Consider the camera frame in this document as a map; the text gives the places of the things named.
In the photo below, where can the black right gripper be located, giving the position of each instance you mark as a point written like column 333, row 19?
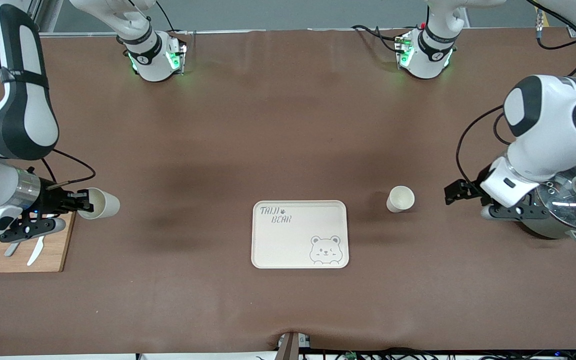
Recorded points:
column 52, row 198

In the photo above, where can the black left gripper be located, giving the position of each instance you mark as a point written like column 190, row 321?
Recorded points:
column 469, row 188

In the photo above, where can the white IKEA cup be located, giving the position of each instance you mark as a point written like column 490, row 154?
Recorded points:
column 401, row 199
column 105, row 204

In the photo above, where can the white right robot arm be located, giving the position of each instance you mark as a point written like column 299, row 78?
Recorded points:
column 18, row 100

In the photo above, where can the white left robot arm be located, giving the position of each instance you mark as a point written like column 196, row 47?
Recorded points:
column 543, row 150

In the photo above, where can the wooden cutting board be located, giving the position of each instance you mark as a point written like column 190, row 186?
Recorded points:
column 58, row 252

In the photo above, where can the white plastic knife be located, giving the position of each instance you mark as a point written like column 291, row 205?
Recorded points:
column 36, row 252

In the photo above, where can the grey plastic knife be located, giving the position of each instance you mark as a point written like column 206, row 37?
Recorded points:
column 12, row 249

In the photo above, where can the grey electric cooking pot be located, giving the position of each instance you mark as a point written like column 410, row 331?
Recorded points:
column 553, row 231

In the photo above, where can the cream tray with bear print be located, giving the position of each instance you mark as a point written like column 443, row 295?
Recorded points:
column 298, row 245

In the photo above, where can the brown table cover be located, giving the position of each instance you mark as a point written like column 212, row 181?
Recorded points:
column 288, row 125

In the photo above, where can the aluminium frame profile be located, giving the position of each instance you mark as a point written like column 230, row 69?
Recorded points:
column 48, row 15

